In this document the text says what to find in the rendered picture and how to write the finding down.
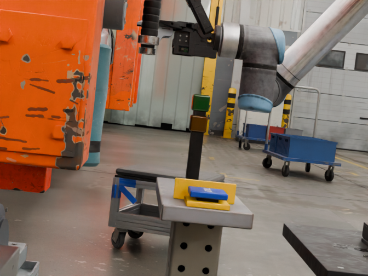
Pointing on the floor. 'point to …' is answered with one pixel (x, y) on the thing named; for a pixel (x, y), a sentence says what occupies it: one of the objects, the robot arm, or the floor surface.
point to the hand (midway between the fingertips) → (142, 21)
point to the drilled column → (193, 249)
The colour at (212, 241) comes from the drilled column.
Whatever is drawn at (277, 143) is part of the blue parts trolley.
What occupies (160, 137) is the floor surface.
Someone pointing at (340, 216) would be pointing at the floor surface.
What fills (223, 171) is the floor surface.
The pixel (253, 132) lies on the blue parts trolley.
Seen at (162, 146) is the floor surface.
